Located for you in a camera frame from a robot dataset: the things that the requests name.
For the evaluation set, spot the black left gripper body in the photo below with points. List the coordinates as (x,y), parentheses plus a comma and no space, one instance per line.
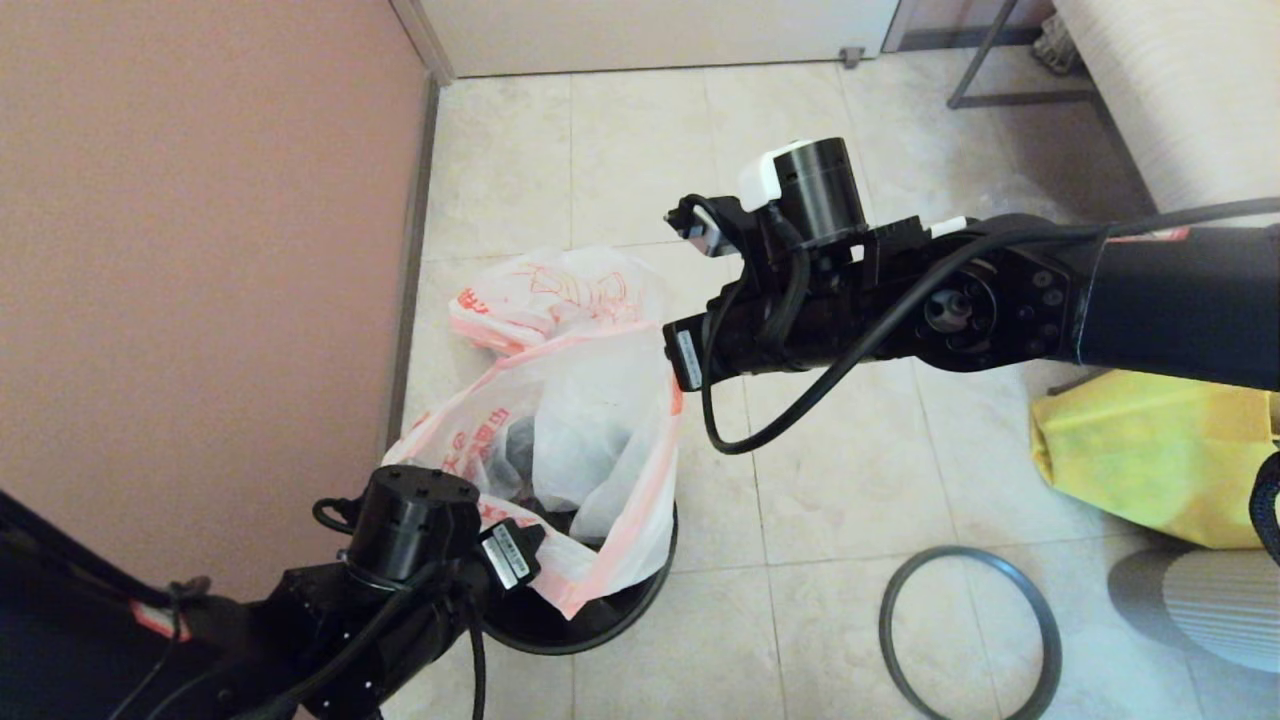
(500,560)

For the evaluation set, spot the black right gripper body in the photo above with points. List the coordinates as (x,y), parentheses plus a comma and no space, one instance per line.
(780,330)

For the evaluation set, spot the black round trash bin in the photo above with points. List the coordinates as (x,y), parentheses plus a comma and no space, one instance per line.
(610,625)

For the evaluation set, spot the white red-printed trash bag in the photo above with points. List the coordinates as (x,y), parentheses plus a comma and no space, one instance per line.
(570,295)

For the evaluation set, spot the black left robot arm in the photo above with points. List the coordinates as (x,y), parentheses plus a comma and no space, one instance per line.
(100,650)

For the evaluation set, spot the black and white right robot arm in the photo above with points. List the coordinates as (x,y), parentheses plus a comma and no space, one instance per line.
(1150,300)

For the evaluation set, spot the yellow fabric bag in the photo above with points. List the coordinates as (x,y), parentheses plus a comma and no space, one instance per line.
(1140,450)

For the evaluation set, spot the small metal door stop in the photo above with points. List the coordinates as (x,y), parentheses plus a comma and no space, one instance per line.
(851,60)

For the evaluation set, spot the white door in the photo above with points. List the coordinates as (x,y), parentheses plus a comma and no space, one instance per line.
(650,30)

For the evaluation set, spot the grey cloth bundle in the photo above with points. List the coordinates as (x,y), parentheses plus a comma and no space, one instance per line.
(1052,48)

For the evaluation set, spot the white ribbed table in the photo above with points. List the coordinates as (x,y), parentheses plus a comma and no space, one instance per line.
(1200,100)

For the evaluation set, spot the white ribbed bin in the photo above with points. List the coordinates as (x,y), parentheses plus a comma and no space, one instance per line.
(1210,610)

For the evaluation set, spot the black right camera bracket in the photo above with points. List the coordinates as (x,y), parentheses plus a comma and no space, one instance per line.
(750,235)

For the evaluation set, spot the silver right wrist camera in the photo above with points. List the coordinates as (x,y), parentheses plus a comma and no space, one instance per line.
(705,230)

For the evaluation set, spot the dark metal table frame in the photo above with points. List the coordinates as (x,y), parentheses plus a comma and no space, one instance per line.
(1020,100)

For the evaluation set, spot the white door frame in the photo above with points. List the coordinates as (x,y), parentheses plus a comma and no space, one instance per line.
(425,45)

